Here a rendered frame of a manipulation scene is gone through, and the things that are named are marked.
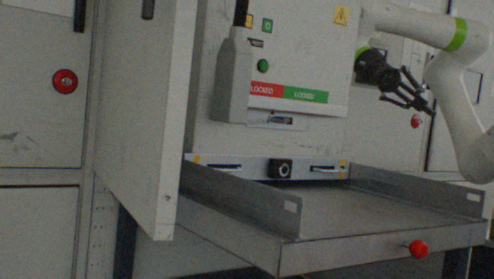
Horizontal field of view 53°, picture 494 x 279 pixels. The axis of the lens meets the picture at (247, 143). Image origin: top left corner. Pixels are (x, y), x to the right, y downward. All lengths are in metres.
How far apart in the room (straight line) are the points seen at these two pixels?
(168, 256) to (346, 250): 0.72
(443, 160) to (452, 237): 1.22
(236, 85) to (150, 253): 0.62
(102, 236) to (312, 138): 0.61
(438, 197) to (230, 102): 0.56
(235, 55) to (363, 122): 0.94
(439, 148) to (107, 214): 1.48
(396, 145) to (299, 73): 0.86
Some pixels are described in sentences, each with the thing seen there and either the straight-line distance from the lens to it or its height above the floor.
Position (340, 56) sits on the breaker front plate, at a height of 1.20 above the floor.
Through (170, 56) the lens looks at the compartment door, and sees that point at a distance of 0.70.
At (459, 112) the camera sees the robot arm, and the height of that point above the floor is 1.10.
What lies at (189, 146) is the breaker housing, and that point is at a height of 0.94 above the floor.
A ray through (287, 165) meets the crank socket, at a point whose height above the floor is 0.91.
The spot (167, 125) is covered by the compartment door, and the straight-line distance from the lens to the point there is 0.70.
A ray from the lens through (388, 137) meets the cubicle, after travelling 2.00.
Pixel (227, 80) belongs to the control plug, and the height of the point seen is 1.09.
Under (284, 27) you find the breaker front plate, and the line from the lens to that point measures 1.24.
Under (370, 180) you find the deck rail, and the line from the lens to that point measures 1.39.
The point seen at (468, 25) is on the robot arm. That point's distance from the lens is 1.83.
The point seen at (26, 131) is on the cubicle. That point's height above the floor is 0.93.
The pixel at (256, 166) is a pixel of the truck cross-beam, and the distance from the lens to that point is 1.19.
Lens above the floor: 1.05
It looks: 5 degrees down
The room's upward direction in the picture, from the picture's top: 6 degrees clockwise
